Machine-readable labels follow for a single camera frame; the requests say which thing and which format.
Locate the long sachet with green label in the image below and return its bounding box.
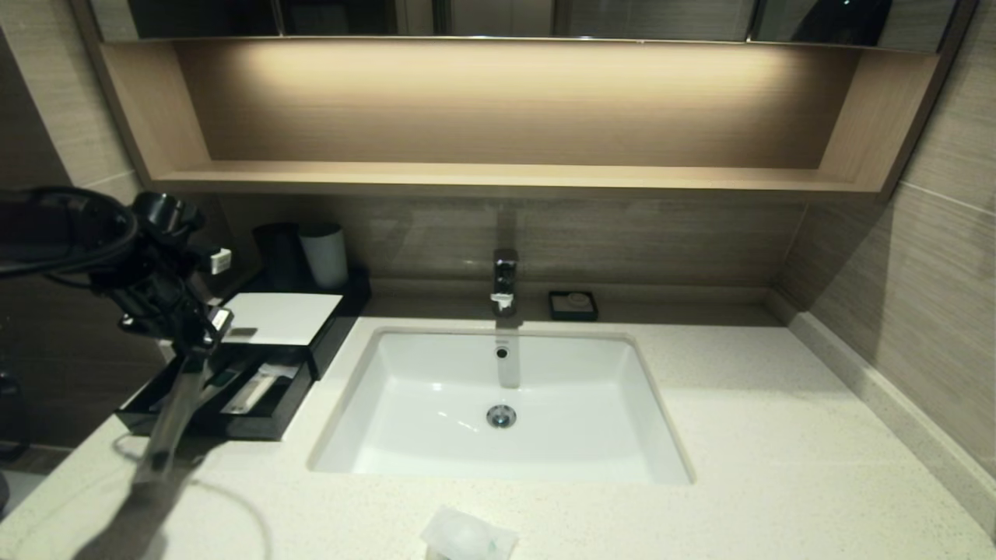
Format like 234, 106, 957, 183
134, 354, 212, 487

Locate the black box drawer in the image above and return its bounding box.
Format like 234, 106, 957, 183
115, 346, 317, 443

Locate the small white sachet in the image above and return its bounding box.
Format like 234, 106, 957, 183
420, 506, 520, 560

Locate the stored sachet with green band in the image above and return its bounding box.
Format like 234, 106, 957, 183
201, 366, 251, 410

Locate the stored plain white sachet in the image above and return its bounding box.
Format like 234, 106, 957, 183
222, 370, 282, 416

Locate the white rectangular sheet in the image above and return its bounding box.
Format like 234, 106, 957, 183
222, 293, 345, 347

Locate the black cup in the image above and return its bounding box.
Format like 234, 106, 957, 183
254, 223, 307, 292

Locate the white cup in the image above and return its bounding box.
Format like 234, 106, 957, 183
300, 225, 350, 289

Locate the chrome faucet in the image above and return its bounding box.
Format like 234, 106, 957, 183
490, 249, 520, 317

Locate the black soap dish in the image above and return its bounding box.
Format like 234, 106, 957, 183
548, 291, 599, 322

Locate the white sink basin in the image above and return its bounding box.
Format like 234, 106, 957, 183
307, 325, 693, 485

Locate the mirror cabinet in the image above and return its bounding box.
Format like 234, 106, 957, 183
82, 0, 962, 49

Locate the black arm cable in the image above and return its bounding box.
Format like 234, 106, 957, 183
0, 185, 142, 282

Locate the wooden wall shelf niche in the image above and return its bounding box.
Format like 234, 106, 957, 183
72, 37, 977, 203

